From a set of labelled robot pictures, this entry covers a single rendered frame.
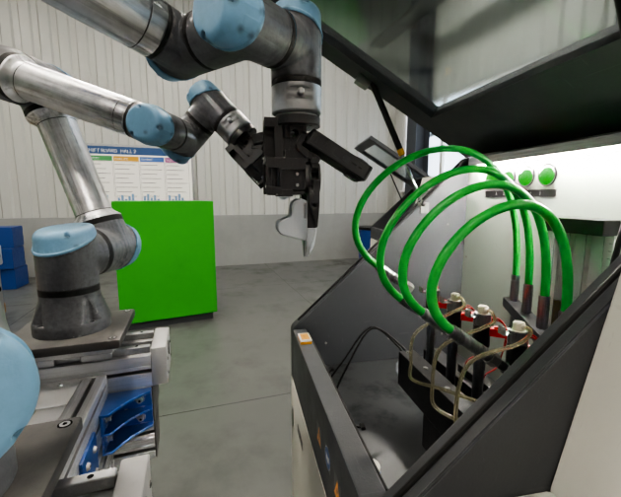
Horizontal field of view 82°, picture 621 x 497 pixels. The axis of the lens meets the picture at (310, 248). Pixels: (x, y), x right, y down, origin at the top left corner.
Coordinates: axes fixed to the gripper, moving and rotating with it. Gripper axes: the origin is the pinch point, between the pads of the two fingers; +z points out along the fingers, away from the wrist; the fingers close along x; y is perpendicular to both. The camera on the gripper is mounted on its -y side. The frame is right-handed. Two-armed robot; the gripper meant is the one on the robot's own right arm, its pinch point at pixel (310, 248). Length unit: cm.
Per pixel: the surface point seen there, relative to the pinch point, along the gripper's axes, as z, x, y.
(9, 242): 55, -528, 342
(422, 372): 26.9, -6.6, -24.3
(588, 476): 22.4, 26.8, -26.1
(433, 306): 6.6, 12.7, -14.6
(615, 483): 21.2, 29.3, -26.4
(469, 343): 12.3, 12.9, -20.4
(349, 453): 29.9, 9.1, -4.2
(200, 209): 4, -333, 53
